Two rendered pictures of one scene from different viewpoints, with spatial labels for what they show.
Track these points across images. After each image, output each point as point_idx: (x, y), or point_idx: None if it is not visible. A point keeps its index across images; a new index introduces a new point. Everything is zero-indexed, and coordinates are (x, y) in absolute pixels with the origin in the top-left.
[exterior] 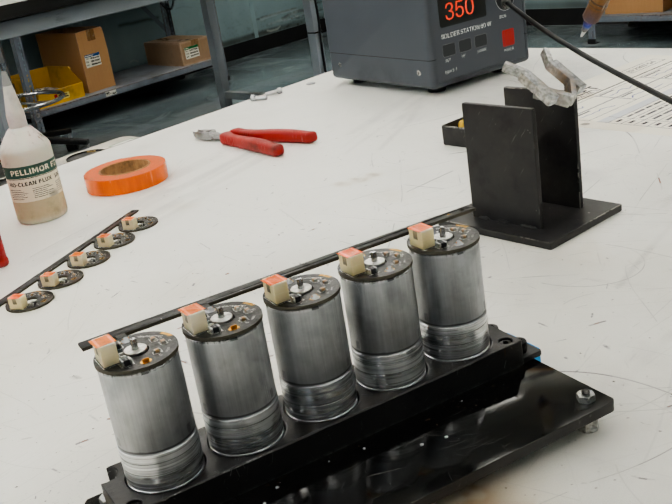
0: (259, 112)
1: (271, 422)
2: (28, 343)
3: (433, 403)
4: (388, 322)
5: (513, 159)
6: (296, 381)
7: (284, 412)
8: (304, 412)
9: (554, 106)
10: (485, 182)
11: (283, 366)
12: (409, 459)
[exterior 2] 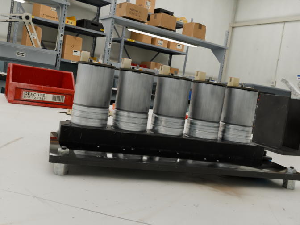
0: None
1: (141, 122)
2: (66, 118)
3: (215, 153)
4: (207, 105)
5: (275, 117)
6: (158, 112)
7: (148, 131)
8: (157, 128)
9: (297, 105)
10: (260, 127)
11: (155, 105)
12: (197, 160)
